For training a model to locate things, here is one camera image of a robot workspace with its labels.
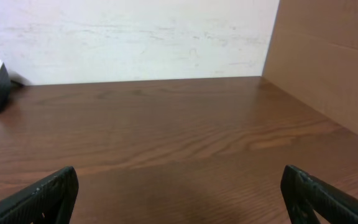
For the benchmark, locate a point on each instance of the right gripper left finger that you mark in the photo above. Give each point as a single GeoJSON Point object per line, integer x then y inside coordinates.
{"type": "Point", "coordinates": [49, 200]}

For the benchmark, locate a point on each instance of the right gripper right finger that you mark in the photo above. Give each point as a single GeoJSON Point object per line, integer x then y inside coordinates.
{"type": "Point", "coordinates": [305, 196]}

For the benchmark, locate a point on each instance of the brown cardboard panel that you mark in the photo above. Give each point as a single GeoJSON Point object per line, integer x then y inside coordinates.
{"type": "Point", "coordinates": [313, 55]}

